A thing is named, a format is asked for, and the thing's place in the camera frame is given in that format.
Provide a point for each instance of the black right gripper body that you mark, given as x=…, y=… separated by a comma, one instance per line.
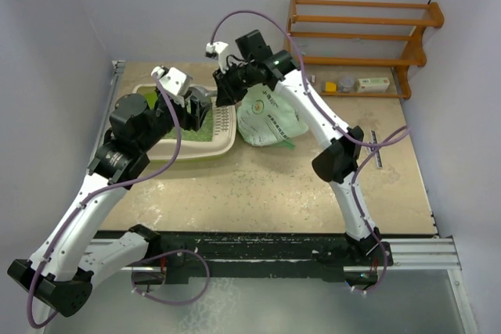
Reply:
x=235, y=81

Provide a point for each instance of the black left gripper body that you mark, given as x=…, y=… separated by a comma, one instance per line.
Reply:
x=185, y=119

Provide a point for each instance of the green cat litter bag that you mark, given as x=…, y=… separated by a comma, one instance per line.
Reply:
x=264, y=118

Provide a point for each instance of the black white bag sealing strip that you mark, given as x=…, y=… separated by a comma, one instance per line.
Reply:
x=377, y=155

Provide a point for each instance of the silver metal scoop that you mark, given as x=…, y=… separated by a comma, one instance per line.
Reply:
x=202, y=93

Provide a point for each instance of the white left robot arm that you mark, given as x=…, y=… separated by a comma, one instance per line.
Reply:
x=59, y=274

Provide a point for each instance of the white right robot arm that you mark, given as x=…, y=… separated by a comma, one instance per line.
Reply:
x=337, y=162

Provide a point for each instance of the green litter pellets pile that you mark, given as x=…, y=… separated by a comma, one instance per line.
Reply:
x=205, y=134

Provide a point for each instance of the beige green litter box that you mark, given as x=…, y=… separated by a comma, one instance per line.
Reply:
x=215, y=138

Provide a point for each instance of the green white carton box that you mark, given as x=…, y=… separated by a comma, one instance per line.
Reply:
x=372, y=85

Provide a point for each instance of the yellow small block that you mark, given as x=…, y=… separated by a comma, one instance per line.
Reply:
x=329, y=86

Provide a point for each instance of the grey round container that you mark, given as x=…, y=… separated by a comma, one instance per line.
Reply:
x=345, y=83

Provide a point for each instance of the wooden shelf rack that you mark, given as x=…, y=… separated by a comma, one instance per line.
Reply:
x=413, y=53

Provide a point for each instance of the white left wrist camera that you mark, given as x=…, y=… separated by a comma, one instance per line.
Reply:
x=174, y=82

